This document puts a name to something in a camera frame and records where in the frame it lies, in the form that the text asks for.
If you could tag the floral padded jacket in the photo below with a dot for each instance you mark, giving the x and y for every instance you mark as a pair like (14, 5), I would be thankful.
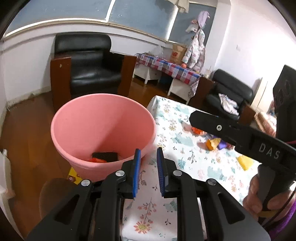
(194, 57)

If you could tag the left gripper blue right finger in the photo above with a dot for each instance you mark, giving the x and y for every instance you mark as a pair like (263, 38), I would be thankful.
(161, 170)

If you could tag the cup with straws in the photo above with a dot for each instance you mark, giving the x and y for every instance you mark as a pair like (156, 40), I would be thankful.
(208, 72)

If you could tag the clear bag on side table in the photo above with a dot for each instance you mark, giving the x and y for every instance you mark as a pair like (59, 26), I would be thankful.
(158, 51)

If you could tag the red snack wrapper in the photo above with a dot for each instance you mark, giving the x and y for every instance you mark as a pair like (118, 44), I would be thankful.
(96, 160)

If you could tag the pink plastic bucket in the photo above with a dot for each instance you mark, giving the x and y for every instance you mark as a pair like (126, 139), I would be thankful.
(101, 123)

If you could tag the black leather armchair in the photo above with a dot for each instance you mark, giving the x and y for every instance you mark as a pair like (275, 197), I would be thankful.
(83, 64)
(206, 97)

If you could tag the hanging beige garment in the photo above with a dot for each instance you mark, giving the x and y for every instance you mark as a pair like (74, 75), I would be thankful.
(182, 5)

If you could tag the bed with patterned cover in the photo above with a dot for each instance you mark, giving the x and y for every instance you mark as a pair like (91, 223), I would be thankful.
(266, 120)

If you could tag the floral patterned tablecloth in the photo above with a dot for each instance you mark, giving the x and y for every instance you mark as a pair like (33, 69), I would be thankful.
(150, 216)

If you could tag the right black leather armchair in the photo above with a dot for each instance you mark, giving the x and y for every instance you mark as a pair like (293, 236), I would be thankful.
(206, 97)

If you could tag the brown paper bag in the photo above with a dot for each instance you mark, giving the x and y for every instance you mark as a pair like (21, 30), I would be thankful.
(177, 54)

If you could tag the plaid covered side table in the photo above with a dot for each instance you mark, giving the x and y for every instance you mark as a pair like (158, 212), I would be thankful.
(184, 83)

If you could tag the small yellow wrapper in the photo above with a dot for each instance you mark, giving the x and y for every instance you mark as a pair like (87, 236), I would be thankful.
(212, 144)

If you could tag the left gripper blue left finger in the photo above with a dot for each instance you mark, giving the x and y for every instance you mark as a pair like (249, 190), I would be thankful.
(136, 170)

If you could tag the left black leather armchair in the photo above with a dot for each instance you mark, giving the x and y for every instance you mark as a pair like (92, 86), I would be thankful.
(83, 64)

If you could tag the black foam fruit net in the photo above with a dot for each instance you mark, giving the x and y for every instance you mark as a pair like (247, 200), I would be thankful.
(108, 156)

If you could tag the cloth on right armchair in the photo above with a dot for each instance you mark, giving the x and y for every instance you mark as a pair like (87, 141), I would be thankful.
(229, 105)

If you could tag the yellow foam fruit net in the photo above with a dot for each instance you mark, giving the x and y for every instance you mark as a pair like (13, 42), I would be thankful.
(245, 162)

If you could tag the purple wrapper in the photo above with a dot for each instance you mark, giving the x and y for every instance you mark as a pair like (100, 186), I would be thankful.
(222, 145)

